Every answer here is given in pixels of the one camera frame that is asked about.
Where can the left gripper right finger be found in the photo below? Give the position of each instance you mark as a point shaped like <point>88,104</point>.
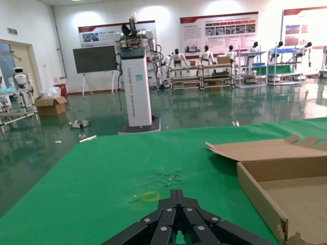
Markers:
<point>201,224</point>

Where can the brown cardboard box torn rim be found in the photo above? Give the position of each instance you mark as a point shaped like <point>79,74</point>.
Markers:
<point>293,199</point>

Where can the grey floor debris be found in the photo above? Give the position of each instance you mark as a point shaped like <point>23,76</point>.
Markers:
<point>80,124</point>

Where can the closed cardboard carton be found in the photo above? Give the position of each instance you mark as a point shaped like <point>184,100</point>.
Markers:
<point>224,59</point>

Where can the green exit sign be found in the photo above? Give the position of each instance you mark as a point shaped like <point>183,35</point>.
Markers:
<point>12,31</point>

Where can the white tower robot with arms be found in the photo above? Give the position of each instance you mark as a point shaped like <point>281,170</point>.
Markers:
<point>136,89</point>

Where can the white stick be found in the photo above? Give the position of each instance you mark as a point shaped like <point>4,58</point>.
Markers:
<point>88,138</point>

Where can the green table cloth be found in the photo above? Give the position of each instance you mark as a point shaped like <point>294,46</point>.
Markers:
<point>102,166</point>

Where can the wide wall poster photo row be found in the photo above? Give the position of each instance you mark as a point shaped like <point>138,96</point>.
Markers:
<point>219,35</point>

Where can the red bin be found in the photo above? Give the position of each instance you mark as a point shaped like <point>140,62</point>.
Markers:
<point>60,89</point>

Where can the open cardboard carton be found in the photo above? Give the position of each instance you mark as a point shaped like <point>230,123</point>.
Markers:
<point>51,108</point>

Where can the wall poster red pictures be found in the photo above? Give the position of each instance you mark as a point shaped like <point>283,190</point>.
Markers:
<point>304,30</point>

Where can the white black humanoid robot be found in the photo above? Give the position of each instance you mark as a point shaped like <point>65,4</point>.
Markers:
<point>307,49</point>
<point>324,57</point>
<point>207,54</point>
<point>19,77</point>
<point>279,47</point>
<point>231,53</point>
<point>176,58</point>
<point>254,48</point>

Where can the white wall pipe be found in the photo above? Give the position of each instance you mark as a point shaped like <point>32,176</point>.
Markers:
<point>59,46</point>

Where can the blue cloth pile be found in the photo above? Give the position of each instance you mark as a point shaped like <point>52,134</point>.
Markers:
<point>6,89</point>

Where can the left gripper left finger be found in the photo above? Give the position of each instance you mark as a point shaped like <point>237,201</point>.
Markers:
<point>158,224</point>

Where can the dark screen on stand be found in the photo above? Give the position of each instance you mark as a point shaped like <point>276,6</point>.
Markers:
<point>94,58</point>

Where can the metal pipe rack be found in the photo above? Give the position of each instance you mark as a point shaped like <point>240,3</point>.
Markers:
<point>217,65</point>
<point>251,53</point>
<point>23,112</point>
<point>286,76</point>
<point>185,68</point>

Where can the beige door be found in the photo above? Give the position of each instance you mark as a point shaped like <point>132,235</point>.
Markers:
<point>24,66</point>

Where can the clear plastic bag pile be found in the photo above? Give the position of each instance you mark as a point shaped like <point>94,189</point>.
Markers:
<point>49,92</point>

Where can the yellow rubber band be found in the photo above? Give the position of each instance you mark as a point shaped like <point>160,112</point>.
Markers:
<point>145,198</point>

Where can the wall poster red header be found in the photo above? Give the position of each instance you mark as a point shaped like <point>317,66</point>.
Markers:
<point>102,35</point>

